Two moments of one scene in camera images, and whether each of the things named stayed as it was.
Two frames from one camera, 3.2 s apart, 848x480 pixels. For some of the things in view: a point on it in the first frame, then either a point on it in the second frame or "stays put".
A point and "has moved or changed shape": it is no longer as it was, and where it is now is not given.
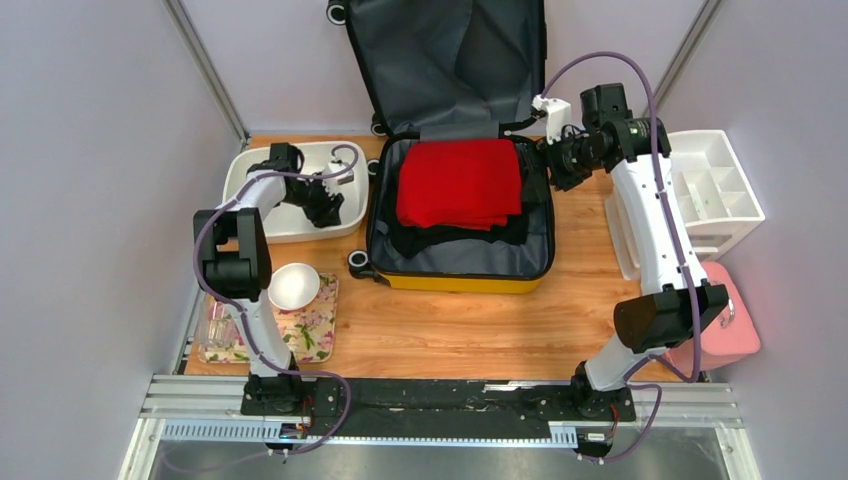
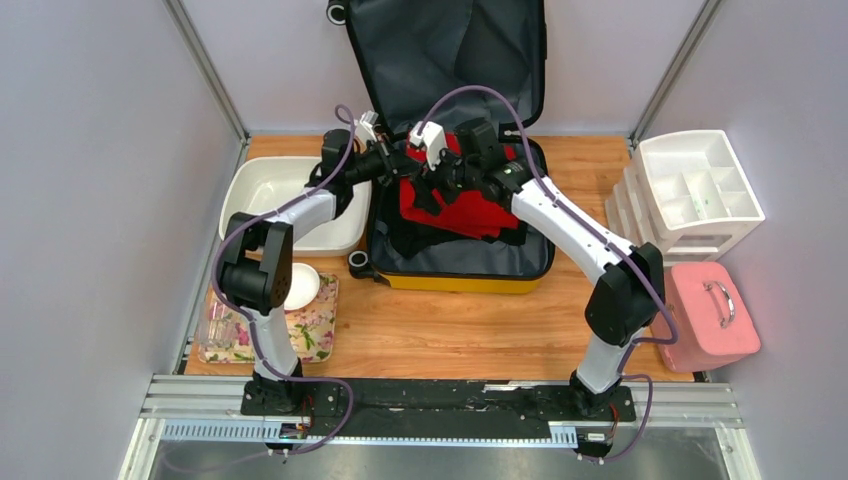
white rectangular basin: (290, 220) has moved or changed shape
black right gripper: (558, 180) → (433, 179)
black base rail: (433, 408) stays put
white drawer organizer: (716, 199) stays put
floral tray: (309, 332) stays put
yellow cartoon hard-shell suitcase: (448, 70) stays put
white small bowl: (293, 286) stays put
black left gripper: (328, 213) → (394, 164)
